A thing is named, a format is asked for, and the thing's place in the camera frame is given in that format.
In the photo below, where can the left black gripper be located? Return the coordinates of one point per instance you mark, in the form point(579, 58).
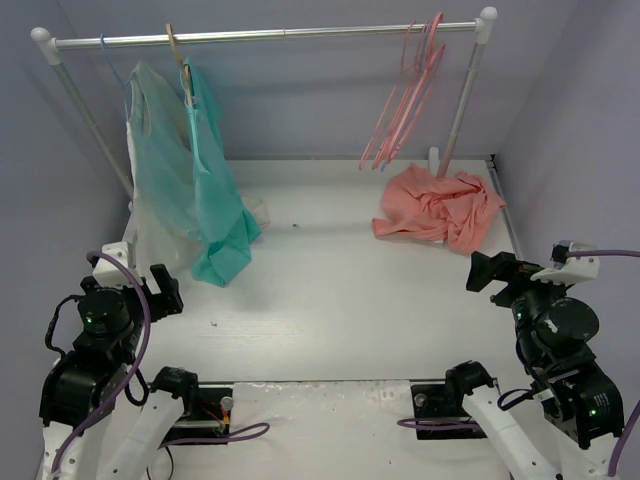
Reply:
point(163, 293)

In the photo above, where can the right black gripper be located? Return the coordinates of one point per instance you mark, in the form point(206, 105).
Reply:
point(500, 270)

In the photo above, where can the salmon pink t shirt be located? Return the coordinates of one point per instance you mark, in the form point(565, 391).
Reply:
point(457, 210)

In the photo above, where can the thick pink plastic hanger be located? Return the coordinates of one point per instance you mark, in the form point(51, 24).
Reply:
point(433, 61)

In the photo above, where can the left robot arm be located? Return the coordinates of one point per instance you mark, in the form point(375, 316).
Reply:
point(79, 393)

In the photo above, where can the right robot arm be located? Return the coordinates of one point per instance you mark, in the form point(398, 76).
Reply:
point(580, 402)

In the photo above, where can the teal green t shirt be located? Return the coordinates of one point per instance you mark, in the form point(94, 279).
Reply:
point(226, 227)

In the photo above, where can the pale mint white shirt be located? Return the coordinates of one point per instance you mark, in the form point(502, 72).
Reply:
point(161, 162)

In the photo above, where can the thin pink hanger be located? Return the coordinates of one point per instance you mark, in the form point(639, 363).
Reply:
point(372, 154)

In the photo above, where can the wooden hanger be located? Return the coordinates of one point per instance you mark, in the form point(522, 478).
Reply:
point(184, 68)

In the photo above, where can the white metal clothes rack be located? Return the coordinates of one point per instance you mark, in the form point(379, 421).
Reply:
point(52, 49)

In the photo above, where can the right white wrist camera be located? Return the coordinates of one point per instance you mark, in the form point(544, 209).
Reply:
point(571, 265)

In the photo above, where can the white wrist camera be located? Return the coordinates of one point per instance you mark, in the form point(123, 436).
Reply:
point(110, 276)
point(571, 265)

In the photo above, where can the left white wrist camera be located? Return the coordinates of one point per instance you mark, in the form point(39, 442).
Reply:
point(110, 276)

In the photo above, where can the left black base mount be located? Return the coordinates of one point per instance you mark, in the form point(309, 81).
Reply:
point(208, 419)

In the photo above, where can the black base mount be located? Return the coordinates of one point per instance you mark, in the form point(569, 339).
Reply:
point(208, 419)
point(432, 404)

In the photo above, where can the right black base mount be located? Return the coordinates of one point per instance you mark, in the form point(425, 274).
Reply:
point(432, 404)

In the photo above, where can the blue wire hanger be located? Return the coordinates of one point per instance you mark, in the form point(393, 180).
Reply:
point(123, 83)

